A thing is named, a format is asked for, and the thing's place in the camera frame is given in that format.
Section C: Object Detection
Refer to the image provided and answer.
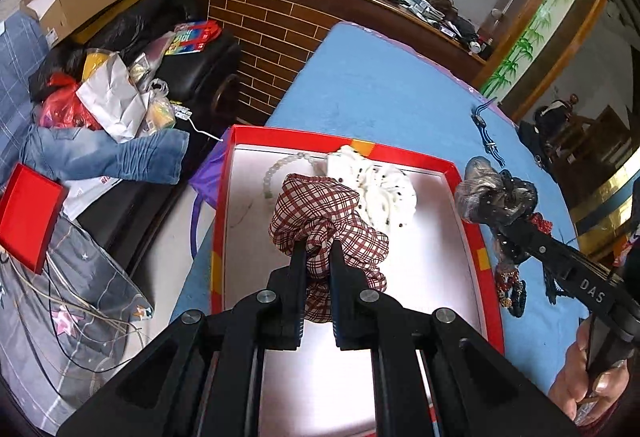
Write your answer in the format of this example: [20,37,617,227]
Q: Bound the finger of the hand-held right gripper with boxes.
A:
[494,216,571,275]

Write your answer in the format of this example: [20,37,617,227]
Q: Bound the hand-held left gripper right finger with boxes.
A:
[327,241,581,437]

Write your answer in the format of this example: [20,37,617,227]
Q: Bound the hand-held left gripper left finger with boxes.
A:
[57,242,308,437]

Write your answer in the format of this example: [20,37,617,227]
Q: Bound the red polka dot scrunchie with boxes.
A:
[527,212,555,238]

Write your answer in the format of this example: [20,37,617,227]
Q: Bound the black sheer scrunchie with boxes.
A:
[454,156,540,238]

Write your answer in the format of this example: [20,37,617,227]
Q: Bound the leopard print scrunchie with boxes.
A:
[494,267,528,317]

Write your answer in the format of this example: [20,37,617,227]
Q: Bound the red plaid scrunchie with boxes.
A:
[269,173,391,323]

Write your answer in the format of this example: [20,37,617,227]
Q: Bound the red cardboard box tray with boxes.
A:
[210,126,505,437]

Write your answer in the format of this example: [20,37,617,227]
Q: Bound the white bead bracelet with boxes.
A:
[263,152,331,205]

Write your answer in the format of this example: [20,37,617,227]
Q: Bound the white dotted scrunchie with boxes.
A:
[325,144,418,233]

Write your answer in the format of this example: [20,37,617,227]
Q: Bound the person's right hand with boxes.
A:
[547,317,633,424]

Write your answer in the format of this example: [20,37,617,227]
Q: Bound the black bag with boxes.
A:
[519,97,576,168]

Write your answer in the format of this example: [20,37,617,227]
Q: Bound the blue jeans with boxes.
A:
[27,124,191,185]

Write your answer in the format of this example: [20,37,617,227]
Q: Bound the grey star print blanket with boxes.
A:
[0,212,156,423]

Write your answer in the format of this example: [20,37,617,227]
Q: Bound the clear bag of snacks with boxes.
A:
[145,79,177,135]

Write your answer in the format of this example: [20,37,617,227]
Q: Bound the black leather sofa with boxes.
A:
[65,0,243,268]

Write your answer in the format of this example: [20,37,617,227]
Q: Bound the pile of small counter clutter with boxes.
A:
[395,0,496,55]

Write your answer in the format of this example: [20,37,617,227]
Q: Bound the wooden counter with brick panel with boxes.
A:
[187,0,488,128]

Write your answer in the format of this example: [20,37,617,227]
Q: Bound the white paper bag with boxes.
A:
[77,54,151,144]

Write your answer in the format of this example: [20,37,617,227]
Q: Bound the colourful snack packet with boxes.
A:
[166,20,222,56]

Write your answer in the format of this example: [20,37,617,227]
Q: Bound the red box lid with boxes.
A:
[0,162,70,275]

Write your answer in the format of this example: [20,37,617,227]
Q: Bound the red plastic bag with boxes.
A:
[34,73,103,132]

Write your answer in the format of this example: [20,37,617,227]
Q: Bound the yellow bag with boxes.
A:
[81,49,118,82]

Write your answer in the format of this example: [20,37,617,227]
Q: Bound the yellow flat box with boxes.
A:
[70,0,156,44]

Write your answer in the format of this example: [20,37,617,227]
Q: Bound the blue plaid sofa cover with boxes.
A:
[0,12,51,188]

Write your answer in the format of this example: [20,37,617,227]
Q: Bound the blue lanyard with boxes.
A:
[471,98,506,168]

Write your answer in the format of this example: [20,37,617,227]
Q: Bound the beige cable bundle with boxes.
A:
[0,257,146,368]

